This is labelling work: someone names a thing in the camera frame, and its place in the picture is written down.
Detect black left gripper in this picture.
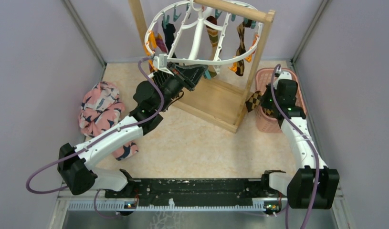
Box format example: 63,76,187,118
157,62,209,112

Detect white plastic sock hanger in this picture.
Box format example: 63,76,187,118
143,0,274,66

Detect maroon purple striped sock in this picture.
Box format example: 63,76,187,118
154,32,168,54

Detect brown argyle sock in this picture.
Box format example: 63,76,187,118
245,91,274,116
235,20,253,77

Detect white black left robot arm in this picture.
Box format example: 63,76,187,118
57,62,208,198

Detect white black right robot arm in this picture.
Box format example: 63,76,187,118
261,79,340,209

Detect wooden hanger stand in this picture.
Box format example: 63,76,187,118
129,0,275,133

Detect black white striped sock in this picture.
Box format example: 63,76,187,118
162,23,176,52

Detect orange clothespin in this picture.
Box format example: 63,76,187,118
228,33,260,73
144,31,157,56

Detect pink laundry basket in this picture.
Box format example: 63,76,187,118
254,68,307,133

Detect pink navy patterned cloth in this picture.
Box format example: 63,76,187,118
78,81,139,161

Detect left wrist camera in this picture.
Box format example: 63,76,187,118
152,53,170,73

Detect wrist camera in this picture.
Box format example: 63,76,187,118
273,70,292,88
152,53,170,73

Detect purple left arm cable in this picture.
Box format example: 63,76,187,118
25,57,165,195

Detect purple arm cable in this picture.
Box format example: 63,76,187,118
25,57,165,195
270,64,320,229

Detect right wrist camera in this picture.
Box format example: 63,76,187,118
273,70,292,88

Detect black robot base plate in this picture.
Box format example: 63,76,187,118
105,178,286,207

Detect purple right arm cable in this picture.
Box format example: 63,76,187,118
270,64,320,229

